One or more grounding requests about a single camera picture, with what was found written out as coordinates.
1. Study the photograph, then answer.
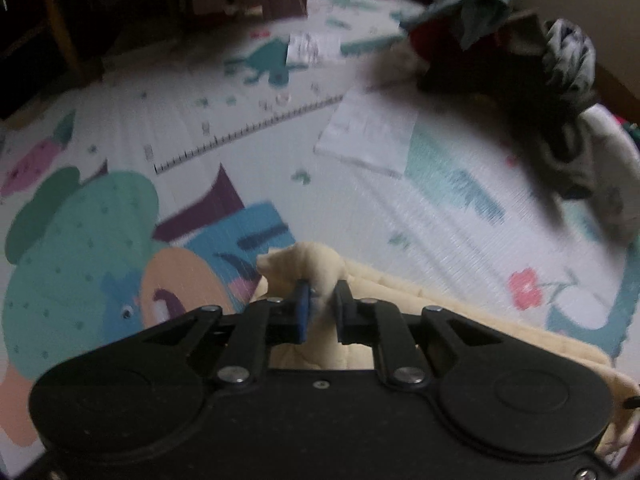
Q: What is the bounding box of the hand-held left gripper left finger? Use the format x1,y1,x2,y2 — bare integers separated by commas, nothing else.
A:
142,280,314,387

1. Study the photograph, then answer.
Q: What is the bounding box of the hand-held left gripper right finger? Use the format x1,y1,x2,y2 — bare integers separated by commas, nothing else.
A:
333,280,507,389

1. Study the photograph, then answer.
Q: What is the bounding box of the cream quilted garment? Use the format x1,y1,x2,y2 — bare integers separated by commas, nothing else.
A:
249,241,640,463

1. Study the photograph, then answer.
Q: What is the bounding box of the cartoon printed play mat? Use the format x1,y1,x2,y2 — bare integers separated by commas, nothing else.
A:
0,0,640,463

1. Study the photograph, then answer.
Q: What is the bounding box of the flat white paper sheet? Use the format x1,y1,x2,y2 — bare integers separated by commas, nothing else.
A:
313,86,419,179

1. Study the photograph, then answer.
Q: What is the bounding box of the crumpled white paper sheet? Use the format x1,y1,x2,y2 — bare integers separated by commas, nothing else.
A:
286,32,337,67

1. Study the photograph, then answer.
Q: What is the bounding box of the dark grey garment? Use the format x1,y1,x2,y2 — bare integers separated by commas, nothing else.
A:
419,9,601,233

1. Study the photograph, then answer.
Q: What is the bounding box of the red garment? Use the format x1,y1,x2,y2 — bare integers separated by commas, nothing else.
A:
409,19,502,77

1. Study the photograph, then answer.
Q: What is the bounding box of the white patterned garment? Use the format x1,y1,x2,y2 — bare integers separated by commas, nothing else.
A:
549,104,640,247

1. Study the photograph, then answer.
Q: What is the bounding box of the blue denim garment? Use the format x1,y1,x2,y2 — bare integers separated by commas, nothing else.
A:
400,0,514,47

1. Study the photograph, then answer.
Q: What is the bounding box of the light blue-grey garment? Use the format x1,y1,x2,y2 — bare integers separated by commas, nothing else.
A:
541,18,599,112

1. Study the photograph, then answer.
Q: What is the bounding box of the wooden chair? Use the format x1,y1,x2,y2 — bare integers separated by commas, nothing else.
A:
27,0,85,82

